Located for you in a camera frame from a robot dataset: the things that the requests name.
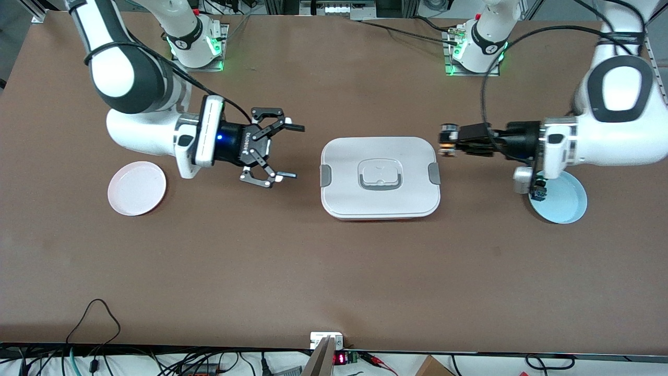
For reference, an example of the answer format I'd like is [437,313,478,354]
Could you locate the black looped thin cable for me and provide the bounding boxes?
[65,299,122,345]

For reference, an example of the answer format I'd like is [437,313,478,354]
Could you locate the aluminium profile bar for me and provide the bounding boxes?
[302,337,336,376]

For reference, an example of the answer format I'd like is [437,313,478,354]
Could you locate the black oval cable loop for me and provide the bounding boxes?
[524,354,576,370]

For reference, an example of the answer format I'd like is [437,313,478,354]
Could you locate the pink round plate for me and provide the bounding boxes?
[107,161,168,217]

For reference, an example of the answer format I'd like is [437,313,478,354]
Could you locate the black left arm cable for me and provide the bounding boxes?
[481,25,643,137]

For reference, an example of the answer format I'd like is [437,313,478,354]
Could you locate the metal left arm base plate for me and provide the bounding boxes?
[443,29,500,77]

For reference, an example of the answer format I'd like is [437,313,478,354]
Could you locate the aluminium corner bracket rail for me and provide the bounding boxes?
[645,0,668,108]

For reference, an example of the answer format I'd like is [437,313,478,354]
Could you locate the black cable to arm base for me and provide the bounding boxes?
[351,17,460,45]

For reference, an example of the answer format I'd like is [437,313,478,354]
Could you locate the teal cable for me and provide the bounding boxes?
[67,347,85,376]

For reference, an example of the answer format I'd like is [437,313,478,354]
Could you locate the white lit power strip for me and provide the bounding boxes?
[300,0,377,17]

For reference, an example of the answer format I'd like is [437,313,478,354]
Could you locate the brown cardboard box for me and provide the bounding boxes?
[415,355,456,376]

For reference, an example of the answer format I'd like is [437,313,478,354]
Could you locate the orange push-button switch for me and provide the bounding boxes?
[439,123,460,157]

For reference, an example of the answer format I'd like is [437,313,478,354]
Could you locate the light blue round plate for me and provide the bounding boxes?
[529,170,588,225]

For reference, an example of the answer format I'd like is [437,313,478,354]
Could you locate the white lunch box grey clips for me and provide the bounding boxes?
[319,137,442,221]

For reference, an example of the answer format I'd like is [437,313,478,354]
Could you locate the red clip lead wire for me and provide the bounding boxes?
[363,352,398,376]

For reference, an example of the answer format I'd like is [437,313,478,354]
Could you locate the small white clamp block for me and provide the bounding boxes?
[310,332,345,349]

